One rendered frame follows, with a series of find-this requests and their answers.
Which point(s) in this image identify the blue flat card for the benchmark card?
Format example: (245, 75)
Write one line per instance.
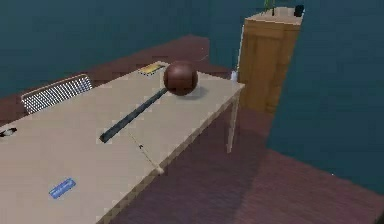
(62, 188)

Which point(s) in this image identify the brown basketball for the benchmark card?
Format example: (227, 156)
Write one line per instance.
(180, 77)

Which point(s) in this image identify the green house plant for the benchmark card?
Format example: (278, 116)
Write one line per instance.
(269, 4)

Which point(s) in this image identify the yellow flat book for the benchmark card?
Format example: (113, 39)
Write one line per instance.
(151, 68)

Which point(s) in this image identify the dark grey baseball bat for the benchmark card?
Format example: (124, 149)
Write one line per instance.
(133, 115)

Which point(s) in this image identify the black and white small object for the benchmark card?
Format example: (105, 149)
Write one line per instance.
(7, 132)

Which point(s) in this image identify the white mesh chair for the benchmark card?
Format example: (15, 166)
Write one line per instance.
(55, 93)

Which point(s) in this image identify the tan wooden cupboard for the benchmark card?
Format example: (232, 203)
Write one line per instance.
(266, 63)

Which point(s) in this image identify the beige wooden table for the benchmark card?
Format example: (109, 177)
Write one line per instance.
(83, 153)

